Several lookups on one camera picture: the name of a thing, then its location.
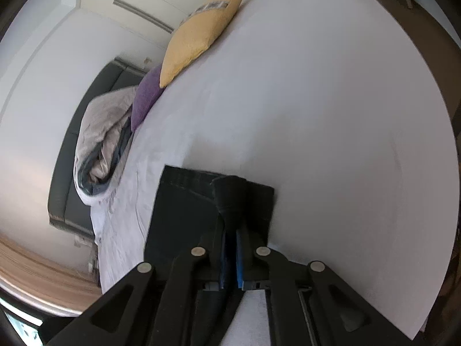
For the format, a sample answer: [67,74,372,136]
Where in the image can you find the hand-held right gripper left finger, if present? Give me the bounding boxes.
[47,220,235,346]

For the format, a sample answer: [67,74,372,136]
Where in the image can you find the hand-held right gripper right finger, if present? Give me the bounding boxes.
[235,223,422,346]

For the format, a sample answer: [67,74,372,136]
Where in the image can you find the dark pants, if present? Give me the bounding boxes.
[143,165,276,346]

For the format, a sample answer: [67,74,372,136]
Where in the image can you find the white bed sheet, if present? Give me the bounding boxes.
[88,0,457,340]

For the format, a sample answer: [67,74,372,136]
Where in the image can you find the crumpled grey duvet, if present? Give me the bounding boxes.
[73,86,139,206]

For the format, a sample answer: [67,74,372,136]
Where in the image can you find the purple pillow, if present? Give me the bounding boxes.
[131,63,167,133]

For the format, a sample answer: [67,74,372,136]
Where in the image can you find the dark grey headboard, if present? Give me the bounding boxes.
[48,58,151,240]

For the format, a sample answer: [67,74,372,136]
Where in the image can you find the yellow pillow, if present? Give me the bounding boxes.
[159,0,247,89]

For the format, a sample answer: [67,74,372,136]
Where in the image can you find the white wardrobe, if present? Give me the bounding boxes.
[77,0,271,49]

